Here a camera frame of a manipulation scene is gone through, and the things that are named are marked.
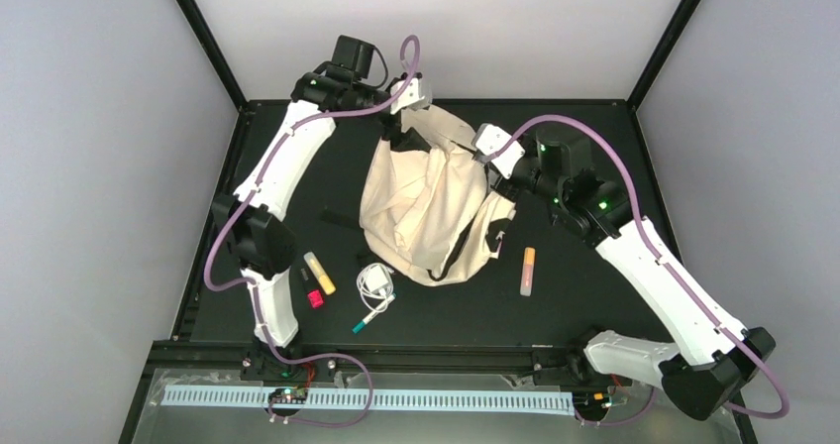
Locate cream canvas backpack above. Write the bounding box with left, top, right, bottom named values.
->
left=359, top=106, right=516, bottom=287

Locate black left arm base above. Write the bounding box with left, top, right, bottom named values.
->
left=240, top=347, right=329, bottom=386

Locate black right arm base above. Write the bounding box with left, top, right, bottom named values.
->
left=530, top=346, right=632, bottom=392

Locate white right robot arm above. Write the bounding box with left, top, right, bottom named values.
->
left=472, top=115, right=776, bottom=420

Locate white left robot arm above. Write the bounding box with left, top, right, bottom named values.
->
left=203, top=35, right=427, bottom=349

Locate orange highlighter pen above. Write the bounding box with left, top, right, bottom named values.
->
left=519, top=247, right=536, bottom=297

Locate yellow highlighter pen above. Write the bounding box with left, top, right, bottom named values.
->
left=303, top=252, right=336, bottom=295

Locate teal capped white marker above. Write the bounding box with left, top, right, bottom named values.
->
left=352, top=293, right=396, bottom=334

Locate pink and black highlighter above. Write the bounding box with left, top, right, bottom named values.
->
left=299, top=267, right=325, bottom=309

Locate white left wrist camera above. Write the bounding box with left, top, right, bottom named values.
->
left=389, top=77, right=433, bottom=115

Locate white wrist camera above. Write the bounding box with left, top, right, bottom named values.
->
left=472, top=123, right=525, bottom=179
left=389, top=77, right=433, bottom=115

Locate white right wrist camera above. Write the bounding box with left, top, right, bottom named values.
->
left=472, top=123, right=525, bottom=179

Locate white charger with cable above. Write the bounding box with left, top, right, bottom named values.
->
left=356, top=263, right=395, bottom=312

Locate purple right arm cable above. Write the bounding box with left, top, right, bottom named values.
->
left=478, top=113, right=791, bottom=428

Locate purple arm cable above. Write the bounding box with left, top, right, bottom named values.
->
left=203, top=34, right=423, bottom=429
left=478, top=113, right=791, bottom=428

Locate light blue slotted cable duct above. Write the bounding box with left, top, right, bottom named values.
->
left=157, top=385, right=575, bottom=416

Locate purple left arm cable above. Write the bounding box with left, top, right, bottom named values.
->
left=203, top=34, right=423, bottom=429

